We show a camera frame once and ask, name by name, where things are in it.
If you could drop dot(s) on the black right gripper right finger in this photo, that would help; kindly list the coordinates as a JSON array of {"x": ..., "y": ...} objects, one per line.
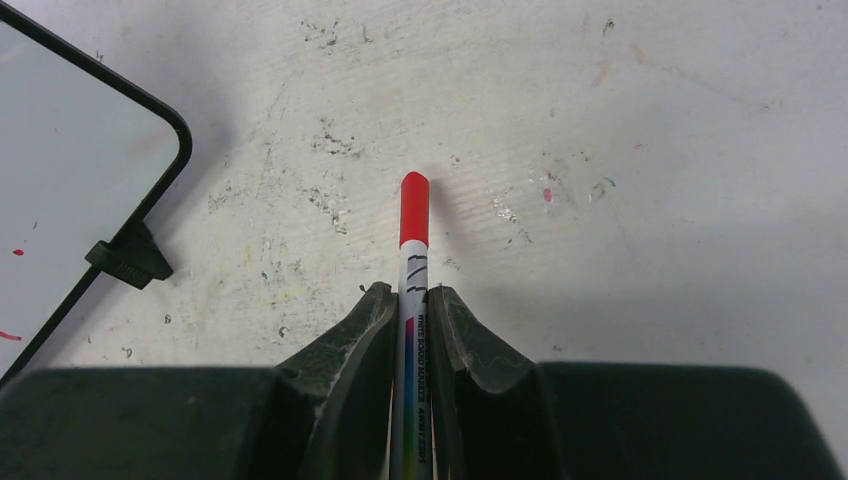
[{"x": 499, "y": 415}]

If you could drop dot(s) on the red marker cap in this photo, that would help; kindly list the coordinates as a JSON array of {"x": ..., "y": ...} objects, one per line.
[{"x": 414, "y": 208}]

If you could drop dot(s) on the red capped whiteboard marker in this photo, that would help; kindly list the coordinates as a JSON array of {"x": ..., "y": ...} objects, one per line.
[{"x": 411, "y": 436}]

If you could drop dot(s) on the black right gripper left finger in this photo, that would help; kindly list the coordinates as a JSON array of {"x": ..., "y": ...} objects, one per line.
[{"x": 321, "y": 414}]

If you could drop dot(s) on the black framed small whiteboard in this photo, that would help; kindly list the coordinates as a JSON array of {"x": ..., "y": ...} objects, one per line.
[{"x": 85, "y": 155}]

